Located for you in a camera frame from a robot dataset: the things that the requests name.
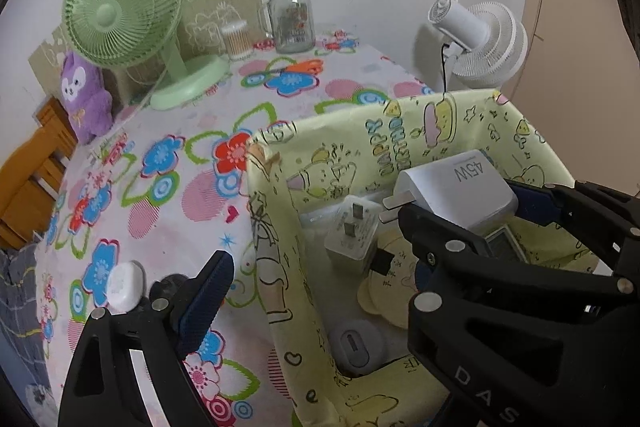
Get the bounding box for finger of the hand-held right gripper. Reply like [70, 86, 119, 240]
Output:
[398, 203, 632, 427]
[509, 180, 640, 280]

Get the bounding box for clear cotton swab jar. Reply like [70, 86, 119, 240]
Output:
[220, 21, 253, 61]

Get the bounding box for white standing fan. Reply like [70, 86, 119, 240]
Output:
[427, 0, 529, 88]

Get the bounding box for beige round disc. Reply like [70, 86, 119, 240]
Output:
[356, 277, 412, 329]
[372, 231, 418, 295]

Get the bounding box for orange-handled scissors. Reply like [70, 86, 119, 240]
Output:
[260, 59, 325, 80]

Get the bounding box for yellow cartoon printed box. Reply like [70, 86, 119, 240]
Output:
[245, 88, 618, 427]

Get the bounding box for grey plaid blanket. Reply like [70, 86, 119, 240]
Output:
[0, 242, 51, 388]

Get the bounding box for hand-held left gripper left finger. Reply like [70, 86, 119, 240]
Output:
[57, 250, 235, 427]

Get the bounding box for black round object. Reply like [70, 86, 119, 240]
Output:
[149, 273, 201, 308]

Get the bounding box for floral tablecloth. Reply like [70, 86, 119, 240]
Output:
[35, 29, 436, 427]

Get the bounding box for small white charger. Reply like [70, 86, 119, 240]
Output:
[324, 194, 382, 278]

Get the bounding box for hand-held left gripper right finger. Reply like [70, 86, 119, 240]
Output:
[419, 256, 445, 293]

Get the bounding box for purple plush toy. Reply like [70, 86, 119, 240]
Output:
[59, 52, 115, 145]

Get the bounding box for white round object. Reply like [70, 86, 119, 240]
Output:
[106, 259, 149, 313]

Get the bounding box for glass jar with green lid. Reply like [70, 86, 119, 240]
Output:
[257, 0, 317, 54]

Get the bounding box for green desk fan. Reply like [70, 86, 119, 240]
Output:
[62, 0, 231, 111]

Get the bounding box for black fan cable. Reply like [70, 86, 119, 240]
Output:
[439, 42, 451, 95]

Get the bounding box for large white charger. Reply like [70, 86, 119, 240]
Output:
[381, 150, 519, 235]

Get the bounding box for beige door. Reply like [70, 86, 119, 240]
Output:
[500, 0, 640, 198]

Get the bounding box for grey round gadget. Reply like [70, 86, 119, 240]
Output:
[329, 319, 387, 378]

